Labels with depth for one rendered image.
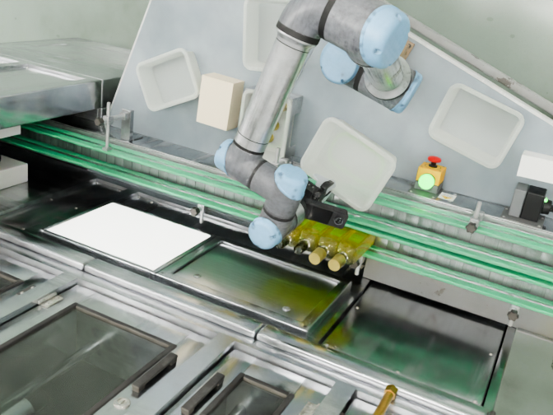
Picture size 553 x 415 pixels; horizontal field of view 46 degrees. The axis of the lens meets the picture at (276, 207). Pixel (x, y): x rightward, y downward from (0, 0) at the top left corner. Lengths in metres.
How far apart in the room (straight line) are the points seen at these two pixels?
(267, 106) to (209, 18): 0.90
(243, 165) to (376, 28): 0.42
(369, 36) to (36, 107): 1.35
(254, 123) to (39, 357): 0.72
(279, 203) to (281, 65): 0.30
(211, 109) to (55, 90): 0.55
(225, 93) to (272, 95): 0.78
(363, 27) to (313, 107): 0.85
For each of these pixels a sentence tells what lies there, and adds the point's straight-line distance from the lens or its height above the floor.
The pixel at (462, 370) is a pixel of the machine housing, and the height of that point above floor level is 1.18.
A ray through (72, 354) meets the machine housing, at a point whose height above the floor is 1.68.
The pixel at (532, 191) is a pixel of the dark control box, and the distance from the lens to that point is 1.91.
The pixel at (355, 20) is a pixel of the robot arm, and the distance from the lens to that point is 1.28.
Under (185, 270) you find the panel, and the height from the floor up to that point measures 1.24.
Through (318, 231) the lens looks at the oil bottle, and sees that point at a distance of 1.85.
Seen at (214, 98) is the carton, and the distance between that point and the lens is 2.18.
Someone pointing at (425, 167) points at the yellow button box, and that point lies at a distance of 1.95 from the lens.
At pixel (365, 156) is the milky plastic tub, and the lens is 1.74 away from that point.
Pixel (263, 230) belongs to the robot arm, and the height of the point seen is 1.46.
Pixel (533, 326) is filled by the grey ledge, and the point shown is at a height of 0.88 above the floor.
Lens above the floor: 2.66
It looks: 59 degrees down
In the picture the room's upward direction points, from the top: 122 degrees counter-clockwise
